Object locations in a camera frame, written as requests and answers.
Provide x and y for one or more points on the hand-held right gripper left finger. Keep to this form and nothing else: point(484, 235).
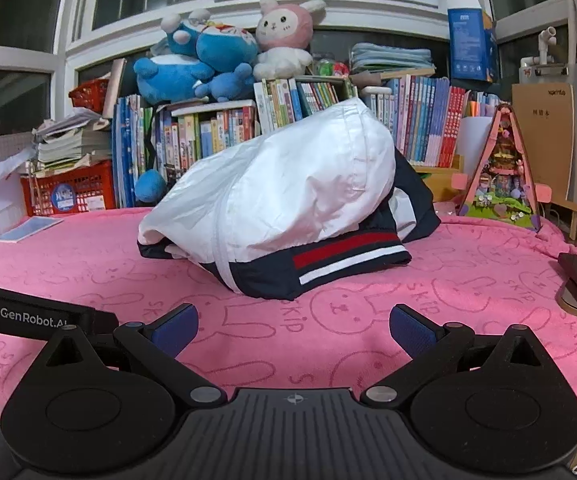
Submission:
point(176, 329)

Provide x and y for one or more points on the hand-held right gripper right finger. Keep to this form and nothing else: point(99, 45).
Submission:
point(411, 332)

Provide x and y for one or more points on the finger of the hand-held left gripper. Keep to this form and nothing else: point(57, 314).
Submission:
point(104, 322)

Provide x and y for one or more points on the white and navy jacket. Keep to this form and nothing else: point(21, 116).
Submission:
point(278, 185)

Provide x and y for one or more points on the pink rabbit-print blanket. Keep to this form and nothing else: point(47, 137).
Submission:
point(468, 300)

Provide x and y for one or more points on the light blue notebook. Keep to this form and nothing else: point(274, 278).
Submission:
point(26, 229)

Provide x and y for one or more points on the red plastic crate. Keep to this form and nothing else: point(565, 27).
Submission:
point(83, 190)

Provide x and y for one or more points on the blue plush ball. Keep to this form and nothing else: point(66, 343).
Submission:
point(149, 185)

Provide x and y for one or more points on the wooden drawer organizer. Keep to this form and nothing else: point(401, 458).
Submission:
point(443, 180)

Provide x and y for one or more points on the white grid board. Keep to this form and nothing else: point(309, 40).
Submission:
point(3, 150)

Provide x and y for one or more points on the stack of worn paper books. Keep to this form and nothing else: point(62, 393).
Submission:
point(71, 145)

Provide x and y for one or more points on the pink triangular dollhouse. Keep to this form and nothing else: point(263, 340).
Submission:
point(503, 175)

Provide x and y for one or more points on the row of tall blue books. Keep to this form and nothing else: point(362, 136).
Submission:
point(188, 135)

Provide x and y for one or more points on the row of pastel spine books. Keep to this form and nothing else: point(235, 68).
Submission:
point(428, 115)

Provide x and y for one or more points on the red plastic basket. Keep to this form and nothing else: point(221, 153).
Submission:
point(91, 95)

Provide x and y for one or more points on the small blue plush toy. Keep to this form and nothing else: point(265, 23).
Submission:
point(226, 85)

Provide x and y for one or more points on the row of colourful thin books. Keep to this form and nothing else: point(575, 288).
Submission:
point(293, 100)

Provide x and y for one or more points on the stack of green booklets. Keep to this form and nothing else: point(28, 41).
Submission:
point(393, 57)

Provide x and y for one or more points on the blue cat plush toy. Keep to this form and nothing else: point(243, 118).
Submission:
point(223, 42)

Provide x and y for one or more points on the blue cardboard box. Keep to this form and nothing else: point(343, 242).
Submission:
point(471, 40)

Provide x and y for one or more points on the pink rabbit plush toy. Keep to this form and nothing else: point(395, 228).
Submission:
point(283, 30)

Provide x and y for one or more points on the white plastic pipe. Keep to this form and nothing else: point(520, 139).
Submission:
point(551, 42)

